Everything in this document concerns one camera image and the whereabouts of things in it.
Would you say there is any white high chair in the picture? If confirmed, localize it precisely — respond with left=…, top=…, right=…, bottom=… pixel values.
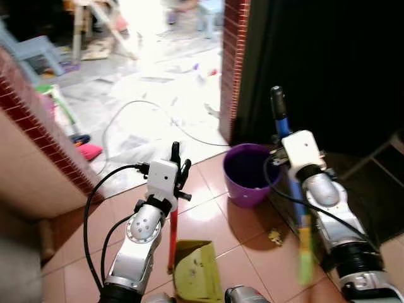
left=68, top=0, right=141, bottom=64

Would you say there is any purple plastic bucket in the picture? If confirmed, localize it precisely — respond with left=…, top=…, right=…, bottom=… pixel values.
left=223, top=143, right=283, bottom=210

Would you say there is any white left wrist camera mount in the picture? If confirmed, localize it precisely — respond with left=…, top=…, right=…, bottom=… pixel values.
left=146, top=159, right=180, bottom=203

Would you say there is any green and white mop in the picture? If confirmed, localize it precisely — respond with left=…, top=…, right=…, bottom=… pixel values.
left=34, top=83, right=84, bottom=138

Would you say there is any long black left arm cable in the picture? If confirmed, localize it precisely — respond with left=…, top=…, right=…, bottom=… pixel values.
left=83, top=163, right=150, bottom=292

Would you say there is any blue broom with green bristles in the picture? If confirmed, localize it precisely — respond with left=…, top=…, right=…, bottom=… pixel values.
left=270, top=86, right=315, bottom=286

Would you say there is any thin grey floor cable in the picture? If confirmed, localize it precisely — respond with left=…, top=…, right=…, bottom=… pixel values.
left=100, top=99, right=232, bottom=179

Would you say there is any light blue plastic chair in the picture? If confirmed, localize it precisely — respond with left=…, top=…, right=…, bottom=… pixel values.
left=0, top=18, right=65, bottom=78

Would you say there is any yellowish paper trash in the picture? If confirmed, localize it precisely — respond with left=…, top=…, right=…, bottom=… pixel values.
left=268, top=229, right=284, bottom=246

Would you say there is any pink plastic item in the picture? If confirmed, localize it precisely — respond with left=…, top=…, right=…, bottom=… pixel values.
left=74, top=141, right=104, bottom=162

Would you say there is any light blue plastic stool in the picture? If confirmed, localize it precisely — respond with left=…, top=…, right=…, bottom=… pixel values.
left=194, top=0, right=225, bottom=36

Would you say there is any patterned floor mat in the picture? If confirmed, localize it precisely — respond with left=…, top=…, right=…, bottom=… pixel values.
left=81, top=37, right=116, bottom=61

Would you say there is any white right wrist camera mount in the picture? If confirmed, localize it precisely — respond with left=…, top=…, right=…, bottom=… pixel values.
left=282, top=130, right=326, bottom=181

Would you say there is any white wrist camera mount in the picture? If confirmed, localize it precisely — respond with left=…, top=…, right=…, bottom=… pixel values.
left=282, top=130, right=326, bottom=181
left=146, top=159, right=180, bottom=203

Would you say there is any short black left arm cable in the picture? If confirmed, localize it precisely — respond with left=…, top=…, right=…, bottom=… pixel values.
left=100, top=215, right=135, bottom=282

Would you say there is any grey right robot leg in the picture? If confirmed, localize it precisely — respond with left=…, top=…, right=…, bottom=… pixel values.
left=224, top=285, right=263, bottom=303

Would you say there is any green dustpan with red handle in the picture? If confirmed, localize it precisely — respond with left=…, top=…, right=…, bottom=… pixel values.
left=167, top=208, right=223, bottom=303

